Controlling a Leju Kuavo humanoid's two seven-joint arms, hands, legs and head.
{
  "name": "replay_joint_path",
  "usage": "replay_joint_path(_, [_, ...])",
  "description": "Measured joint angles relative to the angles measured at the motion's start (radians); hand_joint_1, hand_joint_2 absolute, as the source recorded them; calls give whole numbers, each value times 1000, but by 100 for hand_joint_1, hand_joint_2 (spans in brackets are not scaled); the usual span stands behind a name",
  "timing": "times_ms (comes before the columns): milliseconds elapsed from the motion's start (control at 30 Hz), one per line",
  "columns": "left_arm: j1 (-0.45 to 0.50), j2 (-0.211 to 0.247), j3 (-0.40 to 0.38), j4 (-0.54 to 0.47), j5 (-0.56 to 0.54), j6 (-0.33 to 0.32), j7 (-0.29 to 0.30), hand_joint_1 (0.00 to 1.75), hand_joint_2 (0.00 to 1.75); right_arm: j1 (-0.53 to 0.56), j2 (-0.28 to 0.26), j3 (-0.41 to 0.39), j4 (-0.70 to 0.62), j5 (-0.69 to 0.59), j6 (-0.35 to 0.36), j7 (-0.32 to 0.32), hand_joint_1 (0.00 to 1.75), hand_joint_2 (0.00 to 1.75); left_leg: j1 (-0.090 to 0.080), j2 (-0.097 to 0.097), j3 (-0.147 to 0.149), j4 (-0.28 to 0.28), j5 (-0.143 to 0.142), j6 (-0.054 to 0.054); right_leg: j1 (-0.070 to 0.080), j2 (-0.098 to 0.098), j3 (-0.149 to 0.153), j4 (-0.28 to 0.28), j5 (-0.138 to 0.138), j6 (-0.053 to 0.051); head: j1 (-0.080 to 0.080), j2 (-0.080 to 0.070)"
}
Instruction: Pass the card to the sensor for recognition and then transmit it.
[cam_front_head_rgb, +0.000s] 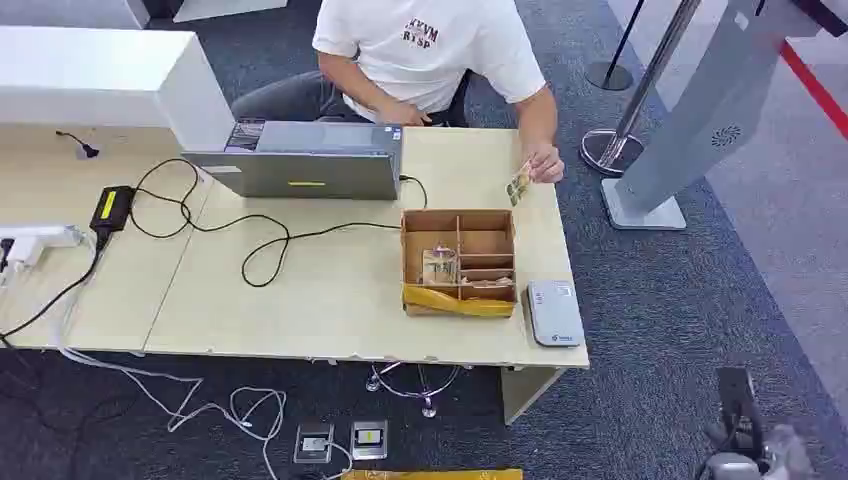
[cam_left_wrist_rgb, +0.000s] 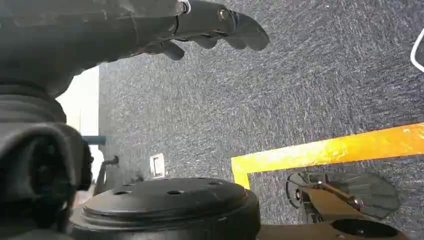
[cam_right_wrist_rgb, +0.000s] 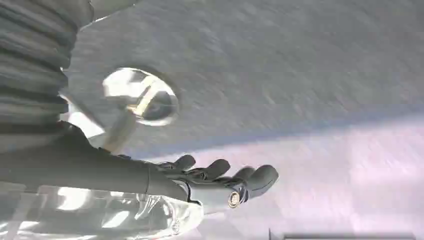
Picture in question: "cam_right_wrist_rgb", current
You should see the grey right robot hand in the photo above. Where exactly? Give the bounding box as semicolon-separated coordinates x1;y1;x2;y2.
0;121;280;215

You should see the shiny round metal part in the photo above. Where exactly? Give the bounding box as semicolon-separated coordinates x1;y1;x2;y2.
100;67;180;154

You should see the ribbed grey right arm sleeve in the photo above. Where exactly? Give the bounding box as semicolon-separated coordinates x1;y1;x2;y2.
0;0;95;154

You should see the dark flat strip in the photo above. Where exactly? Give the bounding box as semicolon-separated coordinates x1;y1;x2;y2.
267;227;418;240

